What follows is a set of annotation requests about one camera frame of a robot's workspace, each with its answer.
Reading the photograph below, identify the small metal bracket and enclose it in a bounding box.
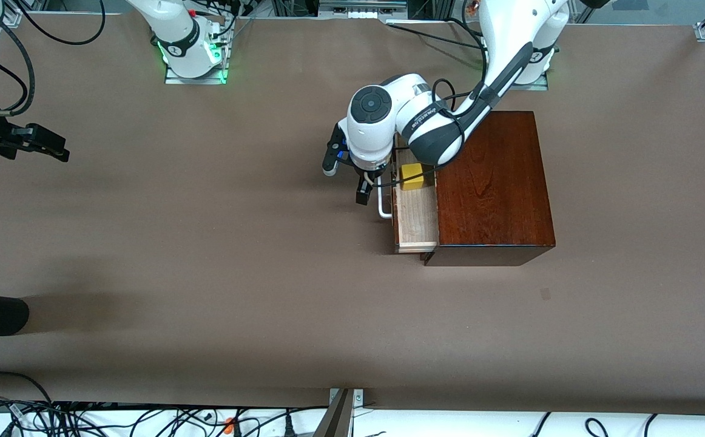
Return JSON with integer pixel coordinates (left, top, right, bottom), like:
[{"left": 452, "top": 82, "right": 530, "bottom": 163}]
[{"left": 329, "top": 388, "right": 365, "bottom": 408}]

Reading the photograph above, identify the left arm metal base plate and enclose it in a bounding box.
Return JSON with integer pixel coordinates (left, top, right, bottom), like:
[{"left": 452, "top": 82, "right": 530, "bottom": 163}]
[{"left": 485, "top": 72, "right": 550, "bottom": 92}]

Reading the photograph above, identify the yellow block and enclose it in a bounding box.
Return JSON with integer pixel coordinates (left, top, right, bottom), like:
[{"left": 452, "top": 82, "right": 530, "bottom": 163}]
[{"left": 399, "top": 162, "right": 427, "bottom": 192}]

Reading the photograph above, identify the thick black cable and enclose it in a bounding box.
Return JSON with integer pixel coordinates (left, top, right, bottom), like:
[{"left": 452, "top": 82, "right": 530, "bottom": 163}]
[{"left": 0, "top": 371, "right": 56, "bottom": 406}]

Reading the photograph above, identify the dark brown wooden cabinet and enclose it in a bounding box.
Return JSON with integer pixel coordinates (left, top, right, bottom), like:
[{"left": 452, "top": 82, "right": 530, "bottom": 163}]
[{"left": 422, "top": 110, "right": 556, "bottom": 267}]

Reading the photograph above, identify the grey device box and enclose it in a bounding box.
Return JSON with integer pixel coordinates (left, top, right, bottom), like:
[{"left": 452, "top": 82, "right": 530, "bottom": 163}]
[{"left": 318, "top": 0, "right": 409, "bottom": 20}]

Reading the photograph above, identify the dark diagonal bar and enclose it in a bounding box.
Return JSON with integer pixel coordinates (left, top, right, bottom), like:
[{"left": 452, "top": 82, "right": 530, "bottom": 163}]
[{"left": 313, "top": 388, "right": 353, "bottom": 437}]

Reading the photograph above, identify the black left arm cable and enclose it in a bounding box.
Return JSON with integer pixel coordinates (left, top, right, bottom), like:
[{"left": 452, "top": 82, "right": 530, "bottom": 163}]
[{"left": 382, "top": 78, "right": 488, "bottom": 186}]

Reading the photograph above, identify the light wood drawer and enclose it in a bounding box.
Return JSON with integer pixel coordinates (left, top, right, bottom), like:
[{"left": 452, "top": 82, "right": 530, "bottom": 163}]
[{"left": 392, "top": 137, "right": 440, "bottom": 254}]

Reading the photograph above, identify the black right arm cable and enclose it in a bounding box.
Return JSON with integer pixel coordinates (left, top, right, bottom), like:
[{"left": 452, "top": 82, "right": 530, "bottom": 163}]
[{"left": 0, "top": 18, "right": 36, "bottom": 116}]

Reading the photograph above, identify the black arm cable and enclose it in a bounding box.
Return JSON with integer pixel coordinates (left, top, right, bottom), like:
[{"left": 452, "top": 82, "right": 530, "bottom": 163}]
[
  {"left": 0, "top": 18, "right": 36, "bottom": 116},
  {"left": 382, "top": 78, "right": 488, "bottom": 186}
]

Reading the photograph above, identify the black looping cable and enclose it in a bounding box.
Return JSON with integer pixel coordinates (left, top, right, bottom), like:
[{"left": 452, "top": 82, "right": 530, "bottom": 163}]
[{"left": 13, "top": 0, "right": 106, "bottom": 46}]

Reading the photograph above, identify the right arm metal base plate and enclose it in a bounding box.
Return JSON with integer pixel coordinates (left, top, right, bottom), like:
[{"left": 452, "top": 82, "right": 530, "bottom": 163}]
[{"left": 164, "top": 58, "right": 229, "bottom": 86}]

